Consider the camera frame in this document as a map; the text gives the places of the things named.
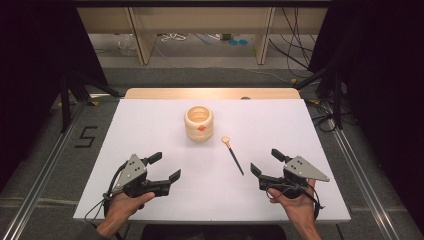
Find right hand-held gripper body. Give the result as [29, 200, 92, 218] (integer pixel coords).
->
[258, 155, 331, 200]

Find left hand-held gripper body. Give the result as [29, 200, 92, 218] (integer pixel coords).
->
[111, 153, 172, 199]

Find black-handled wooden spoon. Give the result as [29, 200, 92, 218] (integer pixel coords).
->
[220, 135, 245, 177]

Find cream ribbed cup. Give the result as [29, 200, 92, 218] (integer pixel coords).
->
[183, 105, 215, 143]

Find person's right hand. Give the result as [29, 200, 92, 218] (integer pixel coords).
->
[267, 179, 318, 229]

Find person's left hand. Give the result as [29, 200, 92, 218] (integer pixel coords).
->
[105, 191, 156, 232]

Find white board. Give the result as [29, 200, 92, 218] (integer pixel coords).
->
[72, 98, 352, 224]

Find black tape numeral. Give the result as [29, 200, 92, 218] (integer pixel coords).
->
[74, 125, 99, 149]

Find person's dark clothing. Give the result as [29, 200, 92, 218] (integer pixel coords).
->
[140, 223, 288, 240]

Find black metal stand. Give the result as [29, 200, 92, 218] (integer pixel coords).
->
[292, 59, 345, 131]
[59, 70, 122, 135]

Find clear plastic bottle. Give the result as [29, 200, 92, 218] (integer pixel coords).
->
[117, 33, 138, 57]

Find black curtain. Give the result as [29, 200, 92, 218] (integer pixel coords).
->
[307, 0, 424, 234]
[0, 0, 110, 188]

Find light wooden shelf unit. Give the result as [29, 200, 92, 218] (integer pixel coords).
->
[76, 6, 330, 67]

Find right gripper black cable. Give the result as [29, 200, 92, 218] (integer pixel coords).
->
[265, 184, 325, 221]

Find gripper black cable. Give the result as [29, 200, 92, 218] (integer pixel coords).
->
[265, 184, 325, 221]
[84, 161, 130, 224]

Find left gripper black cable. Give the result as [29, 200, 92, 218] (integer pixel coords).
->
[84, 161, 130, 224]

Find black floor cable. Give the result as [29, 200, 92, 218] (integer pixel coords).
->
[307, 98, 338, 133]

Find aluminium rail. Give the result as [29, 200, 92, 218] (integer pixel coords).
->
[327, 118, 402, 240]
[0, 99, 88, 240]

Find hanging black cables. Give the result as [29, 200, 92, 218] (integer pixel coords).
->
[267, 6, 318, 80]

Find white cable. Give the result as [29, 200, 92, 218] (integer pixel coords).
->
[160, 32, 187, 43]

